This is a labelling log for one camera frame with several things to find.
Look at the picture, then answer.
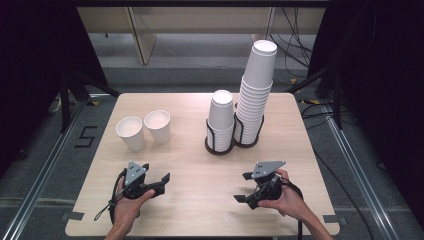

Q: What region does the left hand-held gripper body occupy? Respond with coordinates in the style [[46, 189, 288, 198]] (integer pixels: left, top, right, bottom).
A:
[[123, 161, 167, 201]]

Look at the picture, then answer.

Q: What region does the black wire cup holder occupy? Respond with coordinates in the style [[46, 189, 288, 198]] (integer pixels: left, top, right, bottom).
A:
[[204, 111, 265, 156]]

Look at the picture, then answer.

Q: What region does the white paper cup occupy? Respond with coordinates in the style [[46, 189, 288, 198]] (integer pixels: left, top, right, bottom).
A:
[[143, 109, 172, 145], [115, 116, 147, 153]]

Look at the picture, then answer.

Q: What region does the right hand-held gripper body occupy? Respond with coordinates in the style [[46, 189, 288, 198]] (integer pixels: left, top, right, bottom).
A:
[[251, 160, 287, 201]]

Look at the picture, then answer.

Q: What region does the black curtain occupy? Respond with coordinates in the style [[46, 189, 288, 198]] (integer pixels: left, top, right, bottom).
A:
[[0, 0, 108, 176], [308, 0, 424, 231]]

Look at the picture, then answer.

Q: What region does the black metal stand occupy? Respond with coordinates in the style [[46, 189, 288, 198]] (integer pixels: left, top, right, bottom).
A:
[[59, 68, 122, 135], [285, 61, 345, 130]]

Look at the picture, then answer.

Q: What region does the person's left hand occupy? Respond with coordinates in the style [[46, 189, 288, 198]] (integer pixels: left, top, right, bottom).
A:
[[113, 176, 156, 223]]

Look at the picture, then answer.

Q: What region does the black cable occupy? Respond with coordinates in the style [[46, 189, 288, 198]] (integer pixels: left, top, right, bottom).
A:
[[93, 169, 128, 224], [281, 178, 305, 240], [300, 101, 376, 240]]

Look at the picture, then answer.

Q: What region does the bundle of black cables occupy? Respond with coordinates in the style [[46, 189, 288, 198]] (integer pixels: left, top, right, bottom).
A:
[[269, 6, 314, 69]]

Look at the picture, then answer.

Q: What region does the tall stack of white cups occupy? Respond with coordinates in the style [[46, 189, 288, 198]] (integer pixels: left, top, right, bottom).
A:
[[234, 39, 278, 145]]

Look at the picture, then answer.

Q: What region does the person's right hand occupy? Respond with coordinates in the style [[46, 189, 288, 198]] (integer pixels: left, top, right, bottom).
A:
[[258, 168, 310, 220]]

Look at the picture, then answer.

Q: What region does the short stack of white cups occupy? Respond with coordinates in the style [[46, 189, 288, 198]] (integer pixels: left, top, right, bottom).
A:
[[206, 89, 236, 153]]

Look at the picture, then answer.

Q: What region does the aluminium floor rail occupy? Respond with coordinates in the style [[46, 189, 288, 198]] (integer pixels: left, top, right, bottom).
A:
[[0, 99, 88, 240], [322, 105, 416, 240]]

